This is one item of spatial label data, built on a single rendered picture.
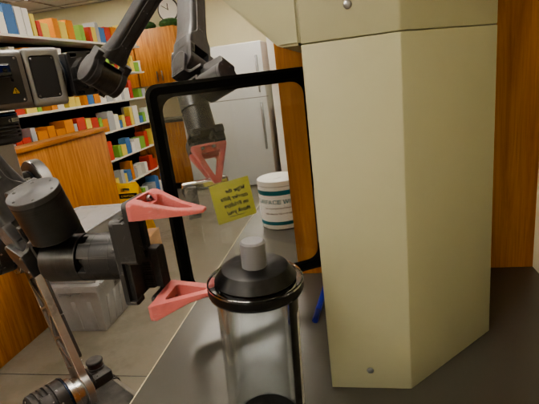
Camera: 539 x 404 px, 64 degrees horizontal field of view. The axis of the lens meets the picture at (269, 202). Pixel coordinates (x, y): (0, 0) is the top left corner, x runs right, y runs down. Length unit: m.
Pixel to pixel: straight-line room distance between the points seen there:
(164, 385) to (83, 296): 2.15
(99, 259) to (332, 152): 0.30
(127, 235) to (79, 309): 2.46
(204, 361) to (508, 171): 0.67
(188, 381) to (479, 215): 0.51
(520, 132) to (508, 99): 0.07
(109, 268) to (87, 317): 2.42
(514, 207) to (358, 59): 0.57
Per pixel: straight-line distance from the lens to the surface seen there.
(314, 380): 0.70
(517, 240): 1.02
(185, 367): 0.77
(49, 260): 0.56
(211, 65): 0.86
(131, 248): 0.49
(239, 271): 0.47
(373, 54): 0.52
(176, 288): 0.55
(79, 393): 1.84
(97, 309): 2.87
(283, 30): 0.53
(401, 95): 0.53
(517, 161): 0.97
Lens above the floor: 1.38
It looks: 16 degrees down
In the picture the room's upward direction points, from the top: 7 degrees counter-clockwise
